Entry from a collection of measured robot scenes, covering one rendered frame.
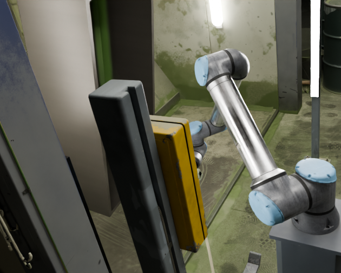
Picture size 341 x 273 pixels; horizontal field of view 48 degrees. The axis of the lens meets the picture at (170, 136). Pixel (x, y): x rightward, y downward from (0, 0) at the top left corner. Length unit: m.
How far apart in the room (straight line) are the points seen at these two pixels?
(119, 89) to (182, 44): 3.49
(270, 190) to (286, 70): 2.34
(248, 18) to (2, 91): 2.90
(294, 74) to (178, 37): 1.20
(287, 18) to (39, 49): 2.31
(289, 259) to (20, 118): 1.23
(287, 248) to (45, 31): 1.37
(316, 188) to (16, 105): 1.09
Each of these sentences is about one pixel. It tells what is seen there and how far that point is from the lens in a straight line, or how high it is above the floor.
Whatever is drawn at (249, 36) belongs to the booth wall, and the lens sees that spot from 3.69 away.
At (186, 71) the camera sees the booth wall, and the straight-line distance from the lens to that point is 4.11.
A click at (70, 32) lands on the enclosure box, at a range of 1.69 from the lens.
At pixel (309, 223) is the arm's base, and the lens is 1.66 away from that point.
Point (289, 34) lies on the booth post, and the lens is 3.59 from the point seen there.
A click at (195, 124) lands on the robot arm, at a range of 2.10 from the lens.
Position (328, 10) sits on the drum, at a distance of 4.07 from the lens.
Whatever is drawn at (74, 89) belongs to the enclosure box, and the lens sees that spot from 1.80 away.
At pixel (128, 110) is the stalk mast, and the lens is 0.53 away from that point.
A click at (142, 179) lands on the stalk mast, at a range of 0.58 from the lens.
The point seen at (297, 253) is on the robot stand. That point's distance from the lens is 1.72.
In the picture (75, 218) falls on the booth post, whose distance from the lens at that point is 1.24.
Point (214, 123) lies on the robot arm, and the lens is 2.09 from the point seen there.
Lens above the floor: 1.83
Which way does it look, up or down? 29 degrees down
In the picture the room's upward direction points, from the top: 12 degrees counter-clockwise
